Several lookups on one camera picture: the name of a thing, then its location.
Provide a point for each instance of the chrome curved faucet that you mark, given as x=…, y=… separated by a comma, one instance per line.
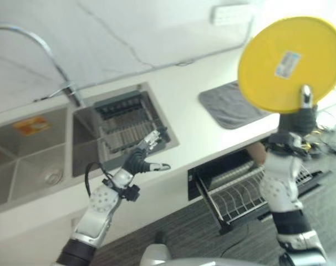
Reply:
x=43, y=55

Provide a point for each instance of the black dishwasher drawer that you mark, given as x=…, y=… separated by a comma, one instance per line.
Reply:
x=240, y=188

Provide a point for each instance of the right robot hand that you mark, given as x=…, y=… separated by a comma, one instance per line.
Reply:
x=300, y=119

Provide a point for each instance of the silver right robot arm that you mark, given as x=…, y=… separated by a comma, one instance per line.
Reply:
x=288, y=199

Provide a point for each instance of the white robot body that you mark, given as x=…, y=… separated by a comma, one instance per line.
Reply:
x=182, y=255

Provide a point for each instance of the orange sink sticker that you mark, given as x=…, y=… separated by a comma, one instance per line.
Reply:
x=32, y=125

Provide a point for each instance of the grey dish rack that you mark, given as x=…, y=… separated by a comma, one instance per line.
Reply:
x=129, y=124

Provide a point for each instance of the yellow round plate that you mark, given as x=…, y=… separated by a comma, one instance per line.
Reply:
x=291, y=65

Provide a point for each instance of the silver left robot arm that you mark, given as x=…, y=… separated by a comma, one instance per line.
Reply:
x=100, y=205

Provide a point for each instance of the stainless steel double sink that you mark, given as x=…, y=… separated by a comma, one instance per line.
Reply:
x=73, y=138

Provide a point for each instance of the round sink drain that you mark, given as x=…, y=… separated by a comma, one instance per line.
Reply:
x=52, y=176

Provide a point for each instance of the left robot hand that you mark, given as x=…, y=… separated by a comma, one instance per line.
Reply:
x=139, y=163

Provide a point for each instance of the grey cloth mat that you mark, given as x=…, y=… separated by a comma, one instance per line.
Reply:
x=229, y=105

